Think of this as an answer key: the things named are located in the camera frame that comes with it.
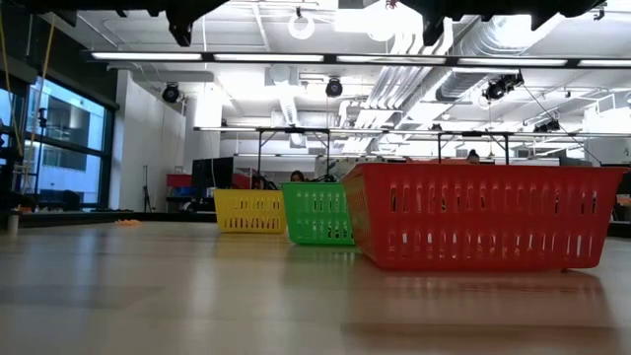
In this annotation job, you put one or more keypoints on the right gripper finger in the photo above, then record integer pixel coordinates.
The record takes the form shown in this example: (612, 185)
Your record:
(416, 5)

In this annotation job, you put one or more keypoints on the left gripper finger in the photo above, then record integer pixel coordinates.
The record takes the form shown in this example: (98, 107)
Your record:
(204, 5)

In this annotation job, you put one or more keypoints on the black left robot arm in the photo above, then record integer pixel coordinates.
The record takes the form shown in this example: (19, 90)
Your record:
(98, 4)

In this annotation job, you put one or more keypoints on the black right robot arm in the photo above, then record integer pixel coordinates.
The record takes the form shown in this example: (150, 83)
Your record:
(493, 5)

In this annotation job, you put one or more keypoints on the long black linear light fixture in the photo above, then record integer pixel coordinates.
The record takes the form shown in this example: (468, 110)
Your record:
(148, 56)

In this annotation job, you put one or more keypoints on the black spotlight cluster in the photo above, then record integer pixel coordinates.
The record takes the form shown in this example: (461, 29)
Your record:
(495, 90)

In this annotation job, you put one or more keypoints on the person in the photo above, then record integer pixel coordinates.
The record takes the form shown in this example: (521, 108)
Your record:
(472, 157)
(261, 182)
(297, 175)

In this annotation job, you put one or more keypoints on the large dark-framed window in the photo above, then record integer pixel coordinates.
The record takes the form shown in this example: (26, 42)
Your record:
(69, 123)

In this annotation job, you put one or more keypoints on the black monitor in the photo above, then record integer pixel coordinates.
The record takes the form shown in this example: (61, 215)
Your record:
(212, 172)

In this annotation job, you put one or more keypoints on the red storage bin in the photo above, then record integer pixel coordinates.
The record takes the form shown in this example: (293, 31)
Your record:
(178, 180)

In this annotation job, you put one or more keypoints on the blue storage bin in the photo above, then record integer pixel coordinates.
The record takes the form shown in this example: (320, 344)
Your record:
(182, 191)

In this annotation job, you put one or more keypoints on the thin black tripod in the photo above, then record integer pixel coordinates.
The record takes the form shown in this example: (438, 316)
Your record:
(146, 194)

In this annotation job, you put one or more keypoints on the yellow plastic basket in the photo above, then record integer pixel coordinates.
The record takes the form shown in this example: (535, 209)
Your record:
(249, 212)

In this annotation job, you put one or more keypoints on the red plastic basket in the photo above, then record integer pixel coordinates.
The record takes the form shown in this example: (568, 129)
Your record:
(483, 222)

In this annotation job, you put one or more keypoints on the green plastic basket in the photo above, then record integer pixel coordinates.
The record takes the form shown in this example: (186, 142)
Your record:
(318, 214)

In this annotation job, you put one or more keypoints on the white cup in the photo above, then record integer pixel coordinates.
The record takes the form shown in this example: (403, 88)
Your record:
(13, 224)

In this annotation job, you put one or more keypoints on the silver ventilation duct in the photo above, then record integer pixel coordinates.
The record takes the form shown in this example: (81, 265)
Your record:
(493, 44)

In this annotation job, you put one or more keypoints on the black metal rig frame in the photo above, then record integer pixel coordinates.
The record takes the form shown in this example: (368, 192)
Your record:
(473, 133)
(293, 130)

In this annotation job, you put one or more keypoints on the black aluminium table frame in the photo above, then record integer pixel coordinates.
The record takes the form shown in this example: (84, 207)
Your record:
(74, 218)

